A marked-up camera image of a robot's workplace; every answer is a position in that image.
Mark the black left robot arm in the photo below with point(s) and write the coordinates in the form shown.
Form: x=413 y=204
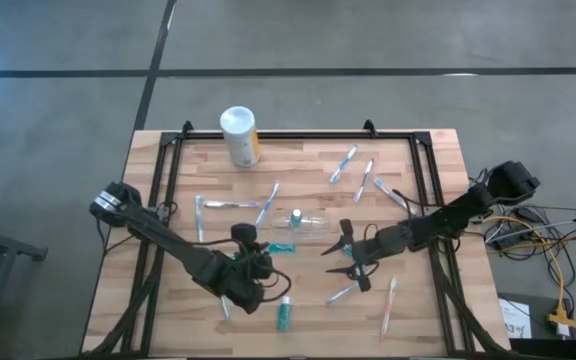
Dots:
x=168 y=240

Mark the dark metal cart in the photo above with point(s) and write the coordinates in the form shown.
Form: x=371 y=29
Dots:
x=8 y=245

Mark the clear acrylic organizer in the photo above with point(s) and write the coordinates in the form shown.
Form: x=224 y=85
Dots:
x=318 y=225

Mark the white yellow wipes canister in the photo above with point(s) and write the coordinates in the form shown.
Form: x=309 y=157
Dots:
x=240 y=135

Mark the black power adapter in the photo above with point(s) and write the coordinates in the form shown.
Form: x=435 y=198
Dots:
x=505 y=239

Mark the white paper sheet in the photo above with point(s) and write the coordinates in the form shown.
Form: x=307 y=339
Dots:
x=513 y=315

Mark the wrapped orange white toothbrush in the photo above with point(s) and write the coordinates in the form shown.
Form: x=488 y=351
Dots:
x=388 y=307

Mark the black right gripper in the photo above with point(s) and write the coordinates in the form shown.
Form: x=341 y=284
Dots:
x=373 y=247

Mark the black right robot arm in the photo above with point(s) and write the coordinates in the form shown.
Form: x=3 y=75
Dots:
x=468 y=212

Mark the black aluminium table frame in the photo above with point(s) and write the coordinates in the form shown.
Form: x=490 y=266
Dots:
x=293 y=135

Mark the black floor box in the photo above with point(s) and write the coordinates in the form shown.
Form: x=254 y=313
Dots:
x=568 y=350

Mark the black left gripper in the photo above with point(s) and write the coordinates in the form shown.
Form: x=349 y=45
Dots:
x=255 y=265

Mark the white plug charger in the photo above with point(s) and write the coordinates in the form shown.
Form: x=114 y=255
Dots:
x=563 y=331

